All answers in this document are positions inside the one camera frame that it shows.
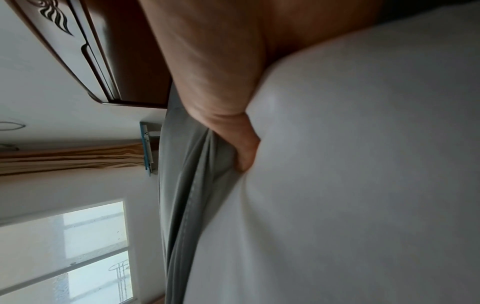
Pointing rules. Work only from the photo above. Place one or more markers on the person's right hand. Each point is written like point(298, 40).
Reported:
point(217, 53)

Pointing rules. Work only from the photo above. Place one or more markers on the grey pillowcase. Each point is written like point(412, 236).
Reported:
point(180, 193)

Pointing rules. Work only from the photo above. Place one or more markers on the white pillow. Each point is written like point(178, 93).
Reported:
point(356, 178)

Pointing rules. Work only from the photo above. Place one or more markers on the brown wooden headboard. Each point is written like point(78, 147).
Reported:
point(123, 59)

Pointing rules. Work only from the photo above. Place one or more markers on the beige curtain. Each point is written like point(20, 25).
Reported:
point(75, 158)

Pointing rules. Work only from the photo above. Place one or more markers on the round ceiling lamp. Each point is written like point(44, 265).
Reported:
point(11, 125)

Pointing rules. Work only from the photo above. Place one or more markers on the window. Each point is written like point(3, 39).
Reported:
point(75, 252)

